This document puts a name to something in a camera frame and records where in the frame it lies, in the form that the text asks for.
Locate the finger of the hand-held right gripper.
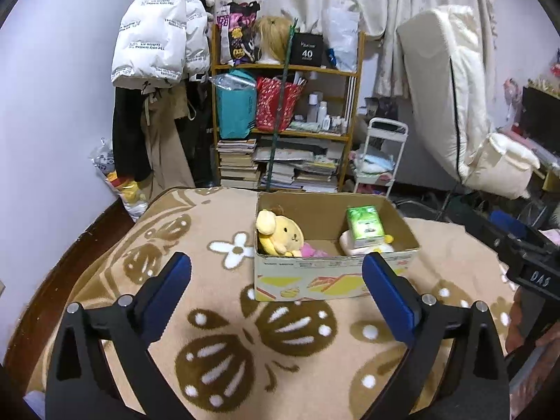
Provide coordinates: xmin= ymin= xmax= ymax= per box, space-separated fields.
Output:
xmin=459 ymin=210 xmax=532 ymax=250

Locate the green tissue pack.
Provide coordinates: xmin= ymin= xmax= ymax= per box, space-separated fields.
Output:
xmin=345 ymin=205 xmax=386 ymax=250

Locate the red gift bag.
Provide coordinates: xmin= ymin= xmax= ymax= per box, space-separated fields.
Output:
xmin=256 ymin=76 xmax=305 ymax=132

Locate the white plush toy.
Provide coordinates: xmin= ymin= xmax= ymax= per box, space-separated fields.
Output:
xmin=339 ymin=230 xmax=394 ymax=255

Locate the black bag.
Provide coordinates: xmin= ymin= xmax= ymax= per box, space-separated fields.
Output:
xmin=363 ymin=96 xmax=400 ymax=122

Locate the black garment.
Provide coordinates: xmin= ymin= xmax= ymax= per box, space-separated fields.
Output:
xmin=175 ymin=74 xmax=219 ymax=187

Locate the black coat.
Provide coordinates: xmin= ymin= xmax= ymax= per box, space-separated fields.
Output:
xmin=111 ymin=85 xmax=152 ymax=184

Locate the neat stack of books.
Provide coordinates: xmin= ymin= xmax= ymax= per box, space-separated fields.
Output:
xmin=216 ymin=139 xmax=259 ymax=190

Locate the messy pile of books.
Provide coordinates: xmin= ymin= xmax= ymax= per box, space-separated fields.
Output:
xmin=254 ymin=137 xmax=347 ymax=193

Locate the yellow dog plush toy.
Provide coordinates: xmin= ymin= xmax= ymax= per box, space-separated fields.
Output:
xmin=256 ymin=208 xmax=306 ymax=258

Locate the plastic bag with items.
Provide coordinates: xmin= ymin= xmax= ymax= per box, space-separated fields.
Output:
xmin=90 ymin=138 xmax=152 ymax=222

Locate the beige coat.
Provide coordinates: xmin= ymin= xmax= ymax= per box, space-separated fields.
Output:
xmin=140 ymin=83 xmax=197 ymax=189

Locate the white mattress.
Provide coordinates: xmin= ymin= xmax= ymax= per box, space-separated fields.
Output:
xmin=396 ymin=5 xmax=498 ymax=184

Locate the colourful printed bag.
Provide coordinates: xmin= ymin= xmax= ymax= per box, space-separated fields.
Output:
xmin=216 ymin=2 xmax=262 ymax=66

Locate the printed cardboard box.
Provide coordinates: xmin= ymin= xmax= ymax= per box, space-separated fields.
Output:
xmin=253 ymin=190 xmax=421 ymax=302

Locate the black box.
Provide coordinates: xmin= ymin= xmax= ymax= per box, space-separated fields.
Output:
xmin=291 ymin=31 xmax=325 ymax=69

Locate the small pink soft toy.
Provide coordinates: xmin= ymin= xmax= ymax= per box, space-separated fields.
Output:
xmin=300 ymin=241 xmax=333 ymax=258

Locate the white cushion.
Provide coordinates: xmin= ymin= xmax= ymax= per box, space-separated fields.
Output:
xmin=464 ymin=133 xmax=542 ymax=200

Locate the white puffer jacket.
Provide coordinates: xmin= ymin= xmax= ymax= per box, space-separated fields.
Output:
xmin=110 ymin=0 xmax=211 ymax=89

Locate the light blue cloth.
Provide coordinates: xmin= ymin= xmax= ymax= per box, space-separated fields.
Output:
xmin=354 ymin=151 xmax=397 ymax=176

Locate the group of cosmetic bottles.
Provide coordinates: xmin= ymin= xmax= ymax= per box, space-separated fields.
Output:
xmin=302 ymin=92 xmax=347 ymax=132

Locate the teal paper bag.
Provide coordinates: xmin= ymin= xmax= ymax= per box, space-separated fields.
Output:
xmin=216 ymin=70 xmax=259 ymax=140

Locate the beige printed blanket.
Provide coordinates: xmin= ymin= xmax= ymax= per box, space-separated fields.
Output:
xmin=26 ymin=186 xmax=526 ymax=420

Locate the white trolley cart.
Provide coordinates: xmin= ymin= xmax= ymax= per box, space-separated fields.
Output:
xmin=350 ymin=117 xmax=410 ymax=197

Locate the metal frame stand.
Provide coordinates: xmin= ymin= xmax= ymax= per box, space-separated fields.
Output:
xmin=394 ymin=181 xmax=465 ymax=224

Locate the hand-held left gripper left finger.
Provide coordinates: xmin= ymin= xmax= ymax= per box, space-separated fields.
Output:
xmin=45 ymin=251 xmax=193 ymax=420

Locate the green pole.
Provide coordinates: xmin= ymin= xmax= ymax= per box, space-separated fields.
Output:
xmin=266 ymin=17 xmax=299 ymax=193

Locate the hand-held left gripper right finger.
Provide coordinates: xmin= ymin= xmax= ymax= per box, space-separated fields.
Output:
xmin=361 ymin=251 xmax=512 ymax=420

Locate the clear plastic bag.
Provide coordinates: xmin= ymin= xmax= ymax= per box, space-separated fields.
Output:
xmin=324 ymin=6 xmax=360 ymax=73

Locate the blonde wig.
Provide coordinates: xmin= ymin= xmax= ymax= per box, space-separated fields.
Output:
xmin=255 ymin=15 xmax=293 ymax=64

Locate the black monitor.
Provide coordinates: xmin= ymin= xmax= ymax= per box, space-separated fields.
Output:
xmin=521 ymin=86 xmax=560 ymax=154

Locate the wooden shelf rack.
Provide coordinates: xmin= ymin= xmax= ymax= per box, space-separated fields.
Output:
xmin=211 ymin=22 xmax=366 ymax=193

